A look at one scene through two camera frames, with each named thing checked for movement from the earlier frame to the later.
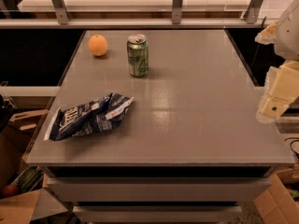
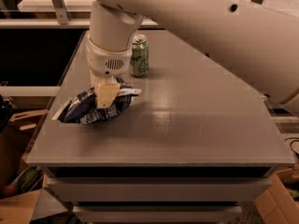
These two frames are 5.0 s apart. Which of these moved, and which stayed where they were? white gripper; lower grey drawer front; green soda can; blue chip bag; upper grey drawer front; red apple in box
Moved: blue chip bag; white gripper
Stayed: upper grey drawer front; green soda can; red apple in box; lower grey drawer front
